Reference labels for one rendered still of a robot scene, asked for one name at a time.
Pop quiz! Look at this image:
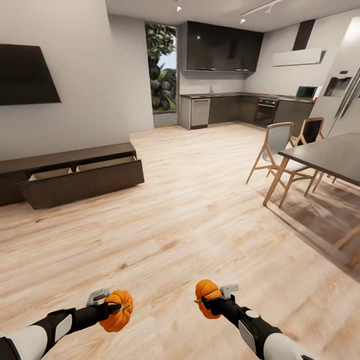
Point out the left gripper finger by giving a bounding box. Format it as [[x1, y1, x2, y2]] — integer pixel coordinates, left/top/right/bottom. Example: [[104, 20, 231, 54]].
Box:
[[108, 304, 122, 315]]

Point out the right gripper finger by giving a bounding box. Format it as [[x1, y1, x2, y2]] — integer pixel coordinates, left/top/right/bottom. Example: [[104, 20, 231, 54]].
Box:
[[201, 296, 212, 310]]

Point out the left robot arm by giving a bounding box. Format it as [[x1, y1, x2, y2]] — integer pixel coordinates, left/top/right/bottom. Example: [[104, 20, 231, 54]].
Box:
[[0, 288, 122, 360]]

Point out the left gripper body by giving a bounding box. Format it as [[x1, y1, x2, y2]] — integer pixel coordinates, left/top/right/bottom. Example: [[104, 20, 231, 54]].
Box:
[[81, 302, 109, 330]]

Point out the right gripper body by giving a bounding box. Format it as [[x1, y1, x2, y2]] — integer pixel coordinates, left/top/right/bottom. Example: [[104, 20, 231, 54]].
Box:
[[211, 294, 236, 320]]

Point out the pumpkin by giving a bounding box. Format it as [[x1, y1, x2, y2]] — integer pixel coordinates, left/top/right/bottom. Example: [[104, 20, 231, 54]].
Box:
[[194, 279, 222, 319], [99, 290, 134, 333]]

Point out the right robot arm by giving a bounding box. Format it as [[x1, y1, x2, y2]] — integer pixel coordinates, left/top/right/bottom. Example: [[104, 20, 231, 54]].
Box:
[[201, 283, 322, 360]]

